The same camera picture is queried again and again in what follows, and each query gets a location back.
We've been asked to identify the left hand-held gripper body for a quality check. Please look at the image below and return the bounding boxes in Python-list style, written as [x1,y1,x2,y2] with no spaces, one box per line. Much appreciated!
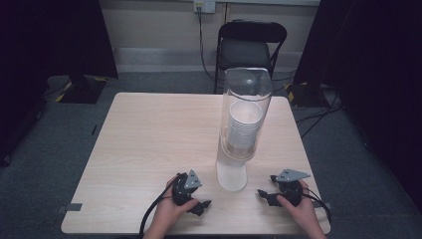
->
[171,169,203,207]

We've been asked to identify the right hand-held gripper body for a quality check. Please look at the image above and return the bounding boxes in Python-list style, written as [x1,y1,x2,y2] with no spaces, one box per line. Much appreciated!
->
[274,168,312,207]

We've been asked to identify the clear plastic cup dispenser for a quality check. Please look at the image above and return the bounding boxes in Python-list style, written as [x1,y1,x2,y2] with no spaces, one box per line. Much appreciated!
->
[215,67,274,193]

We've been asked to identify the stack of white paper cups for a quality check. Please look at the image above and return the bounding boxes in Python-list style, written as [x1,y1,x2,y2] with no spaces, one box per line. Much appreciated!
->
[227,100,264,149]

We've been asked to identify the person's left hand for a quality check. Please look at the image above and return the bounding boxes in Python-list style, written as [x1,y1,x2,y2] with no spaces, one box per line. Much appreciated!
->
[143,175,200,239]

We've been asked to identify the person's right hand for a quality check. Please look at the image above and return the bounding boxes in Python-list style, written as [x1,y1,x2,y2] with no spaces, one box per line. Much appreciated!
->
[276,178,328,239]

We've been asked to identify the black stand base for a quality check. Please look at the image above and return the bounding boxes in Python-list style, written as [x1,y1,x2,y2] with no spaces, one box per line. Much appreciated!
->
[59,75,108,105]
[287,81,334,109]

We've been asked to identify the grey tape strip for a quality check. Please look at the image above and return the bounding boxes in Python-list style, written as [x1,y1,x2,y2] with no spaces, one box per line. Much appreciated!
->
[55,202,84,214]

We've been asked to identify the black folding chair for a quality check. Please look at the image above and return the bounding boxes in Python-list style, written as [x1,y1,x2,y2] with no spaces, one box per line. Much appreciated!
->
[213,19,289,96]

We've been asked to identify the black curtain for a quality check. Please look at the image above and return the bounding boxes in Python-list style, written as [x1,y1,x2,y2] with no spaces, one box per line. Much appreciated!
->
[0,0,119,101]
[293,0,422,213]

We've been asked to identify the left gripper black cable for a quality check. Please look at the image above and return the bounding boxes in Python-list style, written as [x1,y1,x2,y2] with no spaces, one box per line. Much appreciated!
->
[138,185,177,239]

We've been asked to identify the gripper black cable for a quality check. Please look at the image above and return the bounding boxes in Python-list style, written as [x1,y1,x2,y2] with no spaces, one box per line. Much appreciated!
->
[138,185,177,239]
[301,187,333,224]

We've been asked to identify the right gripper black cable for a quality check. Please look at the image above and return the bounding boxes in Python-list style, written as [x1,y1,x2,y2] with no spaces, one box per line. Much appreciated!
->
[301,187,333,224]

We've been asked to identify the black floor cables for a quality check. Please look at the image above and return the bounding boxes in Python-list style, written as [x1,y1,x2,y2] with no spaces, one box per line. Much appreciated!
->
[294,87,343,139]

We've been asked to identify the black cable from outlet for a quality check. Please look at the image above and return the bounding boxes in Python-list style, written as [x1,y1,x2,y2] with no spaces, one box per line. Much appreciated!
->
[197,9,217,82]

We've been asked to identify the white wall outlet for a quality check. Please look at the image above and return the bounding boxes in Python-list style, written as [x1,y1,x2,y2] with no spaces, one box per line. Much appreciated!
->
[193,0,217,15]

